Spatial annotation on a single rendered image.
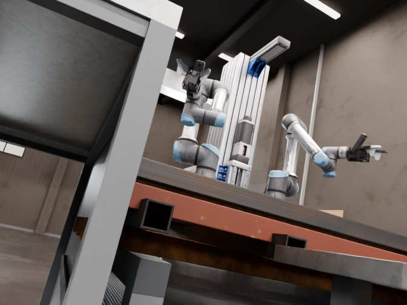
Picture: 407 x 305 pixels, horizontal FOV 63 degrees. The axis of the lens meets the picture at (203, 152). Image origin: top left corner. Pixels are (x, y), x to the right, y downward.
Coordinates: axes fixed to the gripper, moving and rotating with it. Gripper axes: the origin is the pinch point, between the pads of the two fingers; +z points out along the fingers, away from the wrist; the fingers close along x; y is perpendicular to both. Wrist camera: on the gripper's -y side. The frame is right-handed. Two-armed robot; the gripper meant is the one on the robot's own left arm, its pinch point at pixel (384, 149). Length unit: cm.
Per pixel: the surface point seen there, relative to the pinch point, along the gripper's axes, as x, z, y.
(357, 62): -479, -156, -293
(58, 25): 182, -18, 16
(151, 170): 165, -6, 40
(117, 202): 180, 7, 47
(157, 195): 163, -5, 45
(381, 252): 113, 23, 51
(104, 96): 158, -37, 20
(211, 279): 84, -49, 76
